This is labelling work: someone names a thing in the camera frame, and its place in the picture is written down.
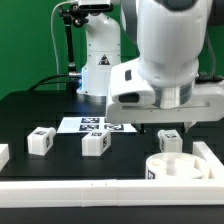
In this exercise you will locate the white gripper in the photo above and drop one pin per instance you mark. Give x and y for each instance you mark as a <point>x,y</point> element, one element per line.
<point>206,104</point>

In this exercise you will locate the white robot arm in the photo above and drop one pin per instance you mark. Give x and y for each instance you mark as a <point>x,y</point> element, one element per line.
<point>160,85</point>

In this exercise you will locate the white marker sheet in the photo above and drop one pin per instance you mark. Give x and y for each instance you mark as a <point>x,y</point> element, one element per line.
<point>87,124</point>

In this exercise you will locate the white right barrier rail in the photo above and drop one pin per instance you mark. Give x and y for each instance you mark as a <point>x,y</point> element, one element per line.
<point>201,150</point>

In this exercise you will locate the white barrier rail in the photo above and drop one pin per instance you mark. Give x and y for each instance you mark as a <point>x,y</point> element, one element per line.
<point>95,193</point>
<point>201,150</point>
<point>4,155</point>

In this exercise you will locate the white front barrier rail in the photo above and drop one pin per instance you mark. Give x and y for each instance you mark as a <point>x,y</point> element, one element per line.
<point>95,193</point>

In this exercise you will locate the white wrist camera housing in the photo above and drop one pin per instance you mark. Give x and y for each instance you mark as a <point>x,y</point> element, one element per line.
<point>127,87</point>

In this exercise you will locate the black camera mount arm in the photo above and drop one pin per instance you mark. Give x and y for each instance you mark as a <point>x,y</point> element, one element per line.
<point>72,16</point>

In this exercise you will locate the white left barrier rail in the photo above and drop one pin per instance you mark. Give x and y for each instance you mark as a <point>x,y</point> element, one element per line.
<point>4,155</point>

